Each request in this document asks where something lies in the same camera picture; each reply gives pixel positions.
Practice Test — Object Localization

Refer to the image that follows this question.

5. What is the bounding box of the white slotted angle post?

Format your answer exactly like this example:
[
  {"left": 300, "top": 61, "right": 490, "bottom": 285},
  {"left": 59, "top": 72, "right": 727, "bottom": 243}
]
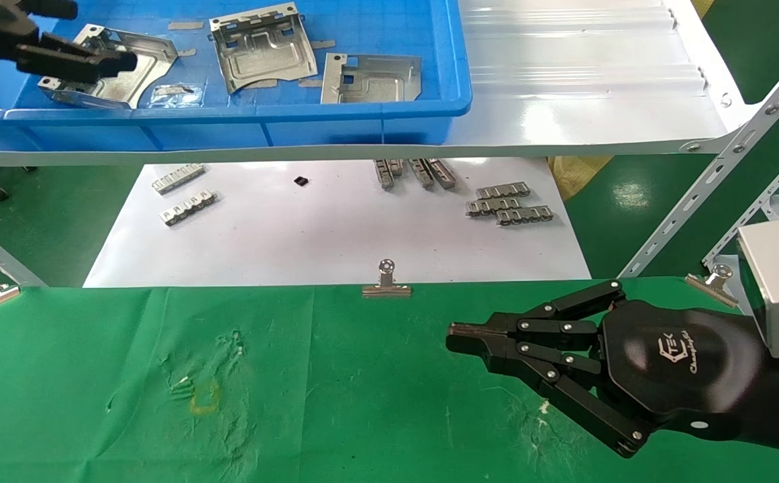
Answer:
[
  {"left": 701, "top": 131, "right": 779, "bottom": 269},
  {"left": 623, "top": 34, "right": 779, "bottom": 277}
]

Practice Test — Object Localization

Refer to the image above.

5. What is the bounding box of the yellow woven bag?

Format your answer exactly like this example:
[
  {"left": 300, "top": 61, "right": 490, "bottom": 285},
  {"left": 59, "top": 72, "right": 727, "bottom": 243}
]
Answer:
[{"left": 549, "top": 156, "right": 615, "bottom": 202}]

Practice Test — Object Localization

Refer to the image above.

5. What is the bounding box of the green cloth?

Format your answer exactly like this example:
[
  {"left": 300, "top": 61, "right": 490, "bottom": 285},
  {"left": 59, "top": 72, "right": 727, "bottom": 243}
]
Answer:
[{"left": 0, "top": 276, "right": 779, "bottom": 483}]

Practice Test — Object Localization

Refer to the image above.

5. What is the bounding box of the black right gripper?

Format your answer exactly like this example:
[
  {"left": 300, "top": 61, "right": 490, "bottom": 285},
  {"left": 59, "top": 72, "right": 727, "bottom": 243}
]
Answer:
[{"left": 446, "top": 280, "right": 770, "bottom": 459}]

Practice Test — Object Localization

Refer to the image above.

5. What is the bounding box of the white sheet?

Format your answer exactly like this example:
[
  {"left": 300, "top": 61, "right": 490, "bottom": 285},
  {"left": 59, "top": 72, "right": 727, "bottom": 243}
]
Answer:
[{"left": 84, "top": 158, "right": 592, "bottom": 289}]

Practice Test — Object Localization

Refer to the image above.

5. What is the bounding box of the grey metal frame beam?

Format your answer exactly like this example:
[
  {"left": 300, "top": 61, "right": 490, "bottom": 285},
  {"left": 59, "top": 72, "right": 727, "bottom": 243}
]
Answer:
[{"left": 0, "top": 213, "right": 48, "bottom": 288}]

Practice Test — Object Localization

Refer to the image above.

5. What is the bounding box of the small grey metal bracket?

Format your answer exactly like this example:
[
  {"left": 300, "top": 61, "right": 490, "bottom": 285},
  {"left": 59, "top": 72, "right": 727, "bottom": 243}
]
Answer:
[
  {"left": 476, "top": 182, "right": 531, "bottom": 200},
  {"left": 153, "top": 163, "right": 206, "bottom": 195},
  {"left": 408, "top": 159, "right": 435, "bottom": 189},
  {"left": 374, "top": 159, "right": 405, "bottom": 191},
  {"left": 466, "top": 197, "right": 522, "bottom": 217},
  {"left": 427, "top": 159, "right": 458, "bottom": 189},
  {"left": 496, "top": 206, "right": 554, "bottom": 226},
  {"left": 161, "top": 190, "right": 219, "bottom": 227}
]

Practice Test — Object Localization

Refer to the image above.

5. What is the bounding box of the stamped sheet metal plate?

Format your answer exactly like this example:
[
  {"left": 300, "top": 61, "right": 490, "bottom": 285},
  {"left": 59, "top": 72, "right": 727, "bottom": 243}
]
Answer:
[
  {"left": 39, "top": 24, "right": 180, "bottom": 109},
  {"left": 321, "top": 54, "right": 423, "bottom": 105},
  {"left": 209, "top": 3, "right": 319, "bottom": 95}
]

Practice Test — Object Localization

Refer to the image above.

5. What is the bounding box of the crumpled clear plastic wrap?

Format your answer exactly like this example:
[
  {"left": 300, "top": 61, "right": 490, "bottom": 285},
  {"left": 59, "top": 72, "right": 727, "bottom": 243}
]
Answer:
[{"left": 150, "top": 84, "right": 203, "bottom": 108}]

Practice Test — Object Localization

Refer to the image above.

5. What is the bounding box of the blue plastic bin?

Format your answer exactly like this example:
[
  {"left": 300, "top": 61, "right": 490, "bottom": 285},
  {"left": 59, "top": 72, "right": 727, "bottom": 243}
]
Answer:
[{"left": 0, "top": 0, "right": 474, "bottom": 154}]

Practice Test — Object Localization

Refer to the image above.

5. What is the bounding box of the white metal shelf tray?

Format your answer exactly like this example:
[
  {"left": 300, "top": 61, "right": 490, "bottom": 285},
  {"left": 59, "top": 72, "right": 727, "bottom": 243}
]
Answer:
[{"left": 0, "top": 0, "right": 760, "bottom": 167}]

